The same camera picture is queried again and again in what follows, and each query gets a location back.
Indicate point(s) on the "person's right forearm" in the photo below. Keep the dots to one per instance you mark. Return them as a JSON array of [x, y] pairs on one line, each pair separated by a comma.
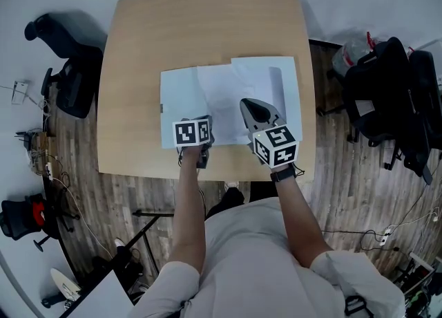
[[298, 220]]

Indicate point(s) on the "white cloth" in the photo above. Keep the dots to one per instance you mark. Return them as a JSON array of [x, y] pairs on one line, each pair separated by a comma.
[[221, 102]]

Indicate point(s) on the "white wall box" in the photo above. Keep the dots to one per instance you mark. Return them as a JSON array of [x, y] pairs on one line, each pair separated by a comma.
[[20, 92]]

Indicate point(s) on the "person's white shoe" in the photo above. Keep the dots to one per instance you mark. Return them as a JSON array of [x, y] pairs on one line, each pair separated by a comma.
[[232, 185]]

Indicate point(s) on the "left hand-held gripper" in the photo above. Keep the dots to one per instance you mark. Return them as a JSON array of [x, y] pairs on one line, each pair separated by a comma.
[[188, 133]]

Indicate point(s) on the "black equipment rack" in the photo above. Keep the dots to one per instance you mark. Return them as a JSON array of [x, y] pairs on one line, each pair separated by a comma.
[[419, 292]]

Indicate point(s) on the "white board panel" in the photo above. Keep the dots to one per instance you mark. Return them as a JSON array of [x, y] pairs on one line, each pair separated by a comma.
[[100, 297]]

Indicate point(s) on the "white oval disc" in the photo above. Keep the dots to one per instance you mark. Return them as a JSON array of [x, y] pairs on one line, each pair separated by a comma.
[[65, 283]]

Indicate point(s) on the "person's white shirt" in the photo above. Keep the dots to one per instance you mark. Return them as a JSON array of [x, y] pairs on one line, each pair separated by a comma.
[[252, 264]]

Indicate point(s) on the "black metal stand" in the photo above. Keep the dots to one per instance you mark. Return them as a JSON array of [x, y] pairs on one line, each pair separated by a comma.
[[152, 214]]

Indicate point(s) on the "person's black trousers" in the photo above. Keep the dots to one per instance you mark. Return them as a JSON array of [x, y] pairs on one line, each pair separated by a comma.
[[229, 199]]

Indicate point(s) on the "black office chair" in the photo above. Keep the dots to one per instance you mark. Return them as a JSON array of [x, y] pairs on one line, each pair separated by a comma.
[[17, 220], [423, 109], [76, 81], [373, 95]]

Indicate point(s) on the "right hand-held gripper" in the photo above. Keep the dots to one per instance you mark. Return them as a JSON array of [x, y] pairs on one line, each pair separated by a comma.
[[276, 142]]

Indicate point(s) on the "clear plastic bag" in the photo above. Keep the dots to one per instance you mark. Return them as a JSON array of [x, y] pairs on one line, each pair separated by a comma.
[[348, 54]]

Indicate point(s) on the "black router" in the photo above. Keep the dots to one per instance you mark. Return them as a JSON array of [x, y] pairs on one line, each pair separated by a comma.
[[25, 139]]

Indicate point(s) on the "small wooden shelf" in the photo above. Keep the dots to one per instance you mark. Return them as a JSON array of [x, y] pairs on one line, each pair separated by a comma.
[[43, 150]]

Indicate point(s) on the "person's left forearm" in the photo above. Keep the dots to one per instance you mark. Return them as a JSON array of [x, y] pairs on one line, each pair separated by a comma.
[[188, 213]]

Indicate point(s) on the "white power strip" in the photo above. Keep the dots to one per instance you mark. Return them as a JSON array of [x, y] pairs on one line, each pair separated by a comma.
[[385, 237], [49, 171]]

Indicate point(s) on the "red cloth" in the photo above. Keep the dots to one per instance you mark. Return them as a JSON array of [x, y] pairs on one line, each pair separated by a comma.
[[38, 213]]

